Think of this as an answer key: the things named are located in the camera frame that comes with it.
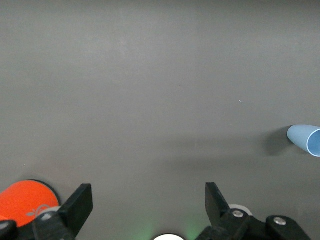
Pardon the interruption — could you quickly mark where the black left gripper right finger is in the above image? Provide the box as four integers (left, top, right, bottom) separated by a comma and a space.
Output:
195, 182, 314, 240

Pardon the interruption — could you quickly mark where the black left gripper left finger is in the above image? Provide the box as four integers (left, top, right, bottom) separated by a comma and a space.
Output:
0, 183, 94, 240

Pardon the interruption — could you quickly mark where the light blue plastic cup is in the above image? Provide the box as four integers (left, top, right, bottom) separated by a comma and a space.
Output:
286, 124, 320, 158

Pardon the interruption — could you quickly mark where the orange plastic cup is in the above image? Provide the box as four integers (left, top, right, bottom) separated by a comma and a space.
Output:
0, 180, 61, 229

